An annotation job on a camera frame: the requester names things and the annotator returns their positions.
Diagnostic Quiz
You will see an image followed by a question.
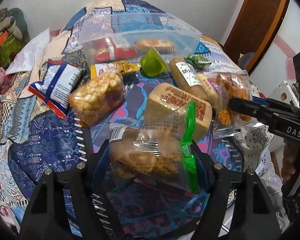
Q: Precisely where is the orange fried snack bag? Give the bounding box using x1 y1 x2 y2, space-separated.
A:
203 70 253 129

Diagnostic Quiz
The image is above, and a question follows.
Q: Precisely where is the small green snack packet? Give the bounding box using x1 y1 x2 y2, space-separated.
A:
185 54 212 69

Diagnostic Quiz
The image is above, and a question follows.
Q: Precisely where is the tan biscuit pack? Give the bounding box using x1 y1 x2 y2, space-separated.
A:
144 82 212 142

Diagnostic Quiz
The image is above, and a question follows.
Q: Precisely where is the clear bag with green seal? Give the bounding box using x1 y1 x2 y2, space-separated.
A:
109 102 200 194

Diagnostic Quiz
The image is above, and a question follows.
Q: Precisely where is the green jelly cup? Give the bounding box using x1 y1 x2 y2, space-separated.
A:
140 48 167 77

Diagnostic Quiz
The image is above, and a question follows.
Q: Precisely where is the blue white red snack bag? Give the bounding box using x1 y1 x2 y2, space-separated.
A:
28 60 84 119

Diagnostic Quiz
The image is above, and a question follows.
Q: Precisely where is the person's hand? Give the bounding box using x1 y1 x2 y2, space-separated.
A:
281 139 300 181

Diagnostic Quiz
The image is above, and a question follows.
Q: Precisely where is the white stickered laptop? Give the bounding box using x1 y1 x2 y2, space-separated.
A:
269 80 300 108

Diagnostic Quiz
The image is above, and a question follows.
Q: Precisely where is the purple white snack pack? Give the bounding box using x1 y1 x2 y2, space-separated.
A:
196 73 222 112

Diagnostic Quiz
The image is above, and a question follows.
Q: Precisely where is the round cracker roll pack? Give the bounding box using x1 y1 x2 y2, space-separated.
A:
168 57 209 101

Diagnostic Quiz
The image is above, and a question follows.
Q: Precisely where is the brown wooden door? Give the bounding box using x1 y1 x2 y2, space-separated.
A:
224 0 290 74

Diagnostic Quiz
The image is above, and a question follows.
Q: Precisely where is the yellow puffed snack bag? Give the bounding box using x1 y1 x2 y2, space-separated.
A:
68 70 125 128

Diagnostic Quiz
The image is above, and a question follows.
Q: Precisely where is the patchwork patterned bed cover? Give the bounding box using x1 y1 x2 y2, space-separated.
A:
0 0 289 239

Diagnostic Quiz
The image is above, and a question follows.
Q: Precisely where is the orange wrapped cake bar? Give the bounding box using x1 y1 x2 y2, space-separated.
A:
134 39 176 54

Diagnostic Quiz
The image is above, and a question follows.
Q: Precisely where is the white yellow snack packet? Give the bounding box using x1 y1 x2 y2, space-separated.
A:
90 60 140 78

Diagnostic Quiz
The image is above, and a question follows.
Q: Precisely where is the white pillow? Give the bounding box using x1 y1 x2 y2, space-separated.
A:
5 28 50 75

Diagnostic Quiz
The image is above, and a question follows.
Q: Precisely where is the clear plastic storage bin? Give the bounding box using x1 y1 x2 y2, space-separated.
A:
78 12 202 65

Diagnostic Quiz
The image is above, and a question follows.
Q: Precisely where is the pile of clothes and boxes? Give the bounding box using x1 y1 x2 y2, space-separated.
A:
0 8 30 69

